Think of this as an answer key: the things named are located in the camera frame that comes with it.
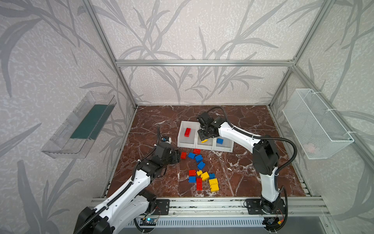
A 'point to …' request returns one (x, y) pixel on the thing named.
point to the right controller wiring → (274, 223)
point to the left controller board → (148, 221)
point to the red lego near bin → (196, 151)
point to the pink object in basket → (310, 147)
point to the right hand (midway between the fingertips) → (204, 129)
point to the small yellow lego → (199, 172)
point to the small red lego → (183, 155)
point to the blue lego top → (192, 155)
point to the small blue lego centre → (212, 176)
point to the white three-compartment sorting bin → (194, 141)
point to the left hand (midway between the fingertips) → (178, 148)
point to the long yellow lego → (214, 185)
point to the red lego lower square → (192, 172)
